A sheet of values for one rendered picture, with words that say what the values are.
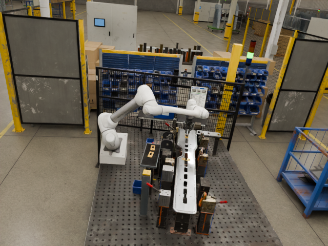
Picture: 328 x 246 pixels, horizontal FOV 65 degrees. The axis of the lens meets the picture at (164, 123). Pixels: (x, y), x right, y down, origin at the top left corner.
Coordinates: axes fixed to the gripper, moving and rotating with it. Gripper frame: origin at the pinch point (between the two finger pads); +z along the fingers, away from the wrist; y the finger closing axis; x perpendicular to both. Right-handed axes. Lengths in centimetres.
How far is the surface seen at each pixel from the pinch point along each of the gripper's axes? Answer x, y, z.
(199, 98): 54, 12, -23
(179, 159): -47.9, -6.3, 5.0
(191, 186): -86, 5, 5
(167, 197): -109, -15, 1
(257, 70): 238, 129, -27
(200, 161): -43.2, 15.4, 7.8
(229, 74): 58, 45, -58
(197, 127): 23.5, 12.7, 2.4
